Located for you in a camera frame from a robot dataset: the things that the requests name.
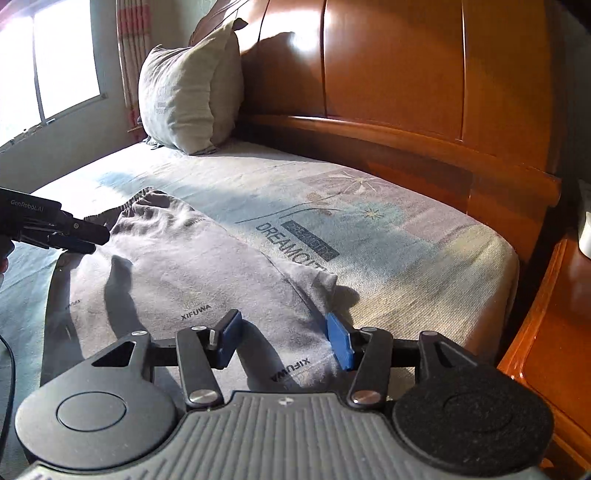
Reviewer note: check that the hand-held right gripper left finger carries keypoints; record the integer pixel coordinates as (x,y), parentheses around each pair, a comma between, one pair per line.
(229,339)

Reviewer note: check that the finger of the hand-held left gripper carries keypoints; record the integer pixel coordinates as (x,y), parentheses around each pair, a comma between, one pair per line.
(85,230)
(64,242)

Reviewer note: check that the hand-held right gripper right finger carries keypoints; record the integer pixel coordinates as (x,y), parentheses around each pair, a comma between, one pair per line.
(339,341)

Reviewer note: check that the grey pants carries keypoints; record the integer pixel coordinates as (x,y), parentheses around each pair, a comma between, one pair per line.
(184,277)

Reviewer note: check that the person's left hand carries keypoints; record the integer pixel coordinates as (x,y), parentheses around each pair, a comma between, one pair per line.
(2,267)

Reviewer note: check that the flat beige pillow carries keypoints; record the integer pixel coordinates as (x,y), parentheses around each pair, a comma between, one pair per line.
(152,142)

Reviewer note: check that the bed with patterned sheet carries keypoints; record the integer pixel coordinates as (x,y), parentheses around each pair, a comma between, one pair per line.
(369,221)

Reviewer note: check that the window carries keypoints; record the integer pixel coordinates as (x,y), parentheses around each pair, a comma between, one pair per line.
(46,69)

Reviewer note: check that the large beige pillow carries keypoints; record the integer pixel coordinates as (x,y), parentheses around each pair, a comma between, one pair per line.
(189,92)

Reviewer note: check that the pink patterned curtain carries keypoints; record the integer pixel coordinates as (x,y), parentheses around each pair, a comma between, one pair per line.
(129,60)

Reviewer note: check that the glossy wooden nightstand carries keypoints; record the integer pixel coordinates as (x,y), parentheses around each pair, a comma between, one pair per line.
(549,346)

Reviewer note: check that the wooden headboard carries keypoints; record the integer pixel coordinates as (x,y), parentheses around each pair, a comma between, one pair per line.
(415,92)

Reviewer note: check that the white object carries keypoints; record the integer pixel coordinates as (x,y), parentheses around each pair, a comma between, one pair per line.
(585,228)

